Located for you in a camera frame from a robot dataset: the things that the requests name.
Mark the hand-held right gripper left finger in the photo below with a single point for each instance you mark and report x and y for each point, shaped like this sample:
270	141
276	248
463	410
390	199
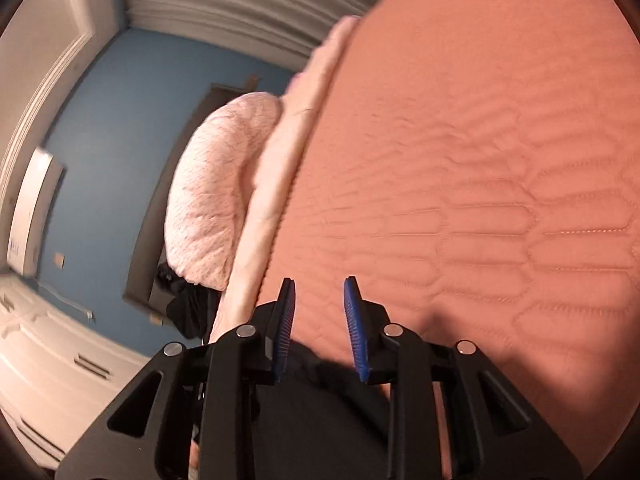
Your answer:
281	330

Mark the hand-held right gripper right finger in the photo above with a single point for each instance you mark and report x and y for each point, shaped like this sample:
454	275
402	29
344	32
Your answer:
356	330

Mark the black pants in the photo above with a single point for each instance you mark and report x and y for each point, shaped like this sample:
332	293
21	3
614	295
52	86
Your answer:
320	420

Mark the dark cloth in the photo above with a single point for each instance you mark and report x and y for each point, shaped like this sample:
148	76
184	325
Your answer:
185	305

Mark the pale pink bed sheet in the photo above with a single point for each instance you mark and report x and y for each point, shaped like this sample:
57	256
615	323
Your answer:
280	185

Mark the pink dotted pillow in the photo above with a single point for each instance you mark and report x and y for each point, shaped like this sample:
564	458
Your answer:
220	185

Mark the dark brown headboard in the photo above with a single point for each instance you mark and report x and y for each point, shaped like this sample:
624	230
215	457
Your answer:
165	185

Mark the orange quilted bedspread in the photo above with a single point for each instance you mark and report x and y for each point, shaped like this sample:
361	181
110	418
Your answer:
450	160

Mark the white wardrobe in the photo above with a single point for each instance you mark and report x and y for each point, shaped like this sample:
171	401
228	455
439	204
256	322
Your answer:
50	360

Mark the white air conditioner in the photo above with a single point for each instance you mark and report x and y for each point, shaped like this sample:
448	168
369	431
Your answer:
32	210

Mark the grey pleated curtain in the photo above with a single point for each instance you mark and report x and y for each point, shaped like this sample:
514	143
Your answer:
240	0

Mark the wall switch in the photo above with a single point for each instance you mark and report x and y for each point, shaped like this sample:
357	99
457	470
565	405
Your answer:
59	259

